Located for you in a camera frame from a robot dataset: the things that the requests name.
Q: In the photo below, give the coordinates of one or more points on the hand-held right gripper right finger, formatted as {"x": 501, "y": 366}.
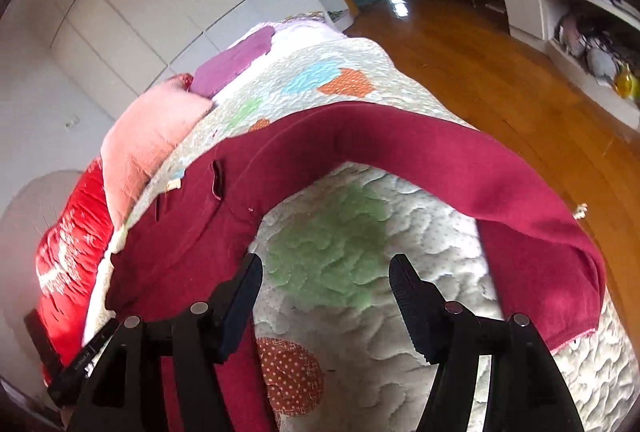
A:
{"x": 406, "y": 299}

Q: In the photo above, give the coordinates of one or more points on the small white scrap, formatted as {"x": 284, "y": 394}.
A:
{"x": 580, "y": 210}

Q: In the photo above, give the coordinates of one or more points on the purple folded cloth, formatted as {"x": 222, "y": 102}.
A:
{"x": 231, "y": 61}

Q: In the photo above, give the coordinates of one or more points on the yellow bottle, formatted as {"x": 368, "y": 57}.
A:
{"x": 626, "y": 83}

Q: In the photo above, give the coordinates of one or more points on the pink pillow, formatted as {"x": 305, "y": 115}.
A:
{"x": 145, "y": 137}

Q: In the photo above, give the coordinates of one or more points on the wall socket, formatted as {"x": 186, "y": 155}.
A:
{"x": 72, "y": 122}

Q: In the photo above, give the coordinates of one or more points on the red printed blanket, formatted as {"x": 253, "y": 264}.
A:
{"x": 70, "y": 262}

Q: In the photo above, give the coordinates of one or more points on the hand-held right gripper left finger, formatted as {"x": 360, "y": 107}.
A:
{"x": 243, "y": 299}

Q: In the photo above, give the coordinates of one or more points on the quilted patchwork bedspread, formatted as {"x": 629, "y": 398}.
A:
{"x": 345, "y": 317}

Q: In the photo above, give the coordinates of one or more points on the dark red pants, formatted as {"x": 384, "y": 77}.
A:
{"x": 450, "y": 172}

